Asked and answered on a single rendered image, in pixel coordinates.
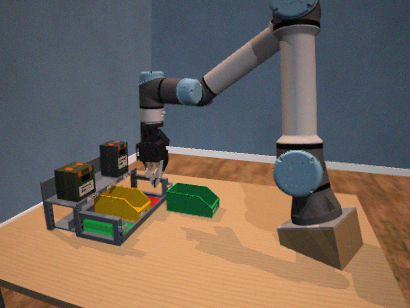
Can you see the grey metal shelf rack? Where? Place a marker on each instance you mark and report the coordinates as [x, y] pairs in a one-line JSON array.
[[98, 223]]

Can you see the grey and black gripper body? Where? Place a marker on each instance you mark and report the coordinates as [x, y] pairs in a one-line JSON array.
[[150, 144]]

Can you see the green bin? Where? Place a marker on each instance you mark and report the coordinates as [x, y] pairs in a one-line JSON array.
[[192, 199]]

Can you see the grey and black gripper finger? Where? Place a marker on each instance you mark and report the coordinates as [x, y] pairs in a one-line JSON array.
[[160, 168], [149, 173]]

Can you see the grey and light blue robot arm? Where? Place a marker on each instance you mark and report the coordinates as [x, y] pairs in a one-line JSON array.
[[296, 172]]

